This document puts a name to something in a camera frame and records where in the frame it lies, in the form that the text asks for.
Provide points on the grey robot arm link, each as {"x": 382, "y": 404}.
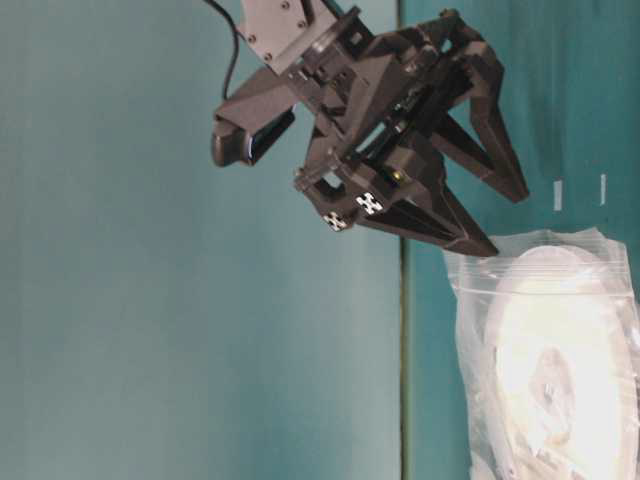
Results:
{"x": 280, "y": 31}

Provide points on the clear plastic zip bag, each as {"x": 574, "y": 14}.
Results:
{"x": 474, "y": 282}

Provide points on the white component tape reel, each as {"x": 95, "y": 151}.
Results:
{"x": 562, "y": 369}

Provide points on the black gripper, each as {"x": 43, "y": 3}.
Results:
{"x": 395, "y": 108}

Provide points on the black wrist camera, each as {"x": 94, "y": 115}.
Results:
{"x": 259, "y": 112}

